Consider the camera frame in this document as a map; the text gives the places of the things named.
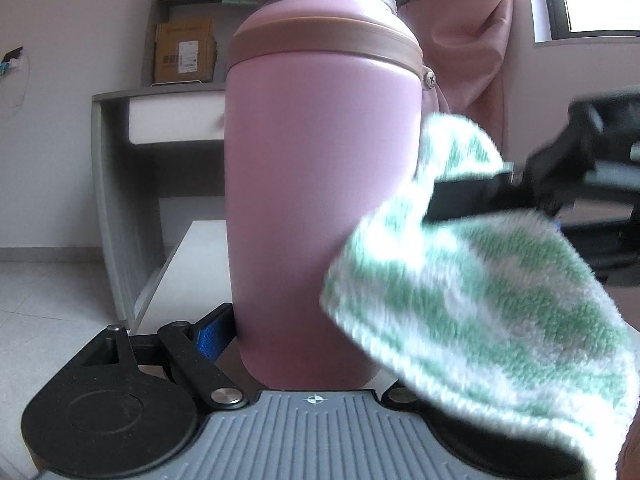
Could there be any green white fluffy cloth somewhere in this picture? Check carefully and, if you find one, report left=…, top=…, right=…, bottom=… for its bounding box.
left=320, top=113, right=639, bottom=479

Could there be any pink insulated bottle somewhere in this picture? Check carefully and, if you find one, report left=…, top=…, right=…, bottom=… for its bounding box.
left=224, top=0, right=424, bottom=390

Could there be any pink curtain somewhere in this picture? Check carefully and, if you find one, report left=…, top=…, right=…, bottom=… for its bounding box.
left=399, top=0, right=513, bottom=148

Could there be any grey desk with drawer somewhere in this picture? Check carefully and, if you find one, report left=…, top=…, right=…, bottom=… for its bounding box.
left=91, top=81, right=226, bottom=328

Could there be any cardboard box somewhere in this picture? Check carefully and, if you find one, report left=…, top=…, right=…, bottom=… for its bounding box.
left=153, top=18, right=217, bottom=84

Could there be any wall socket with plug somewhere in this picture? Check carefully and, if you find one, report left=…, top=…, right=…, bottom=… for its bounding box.
left=0, top=47, right=24, bottom=76

